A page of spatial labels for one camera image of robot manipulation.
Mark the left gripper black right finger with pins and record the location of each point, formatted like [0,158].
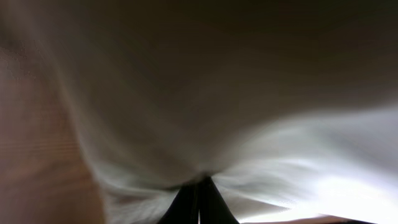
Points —
[212,208]

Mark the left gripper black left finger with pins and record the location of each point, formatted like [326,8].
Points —
[184,208]

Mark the beige cotton shorts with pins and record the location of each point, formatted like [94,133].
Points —
[289,106]

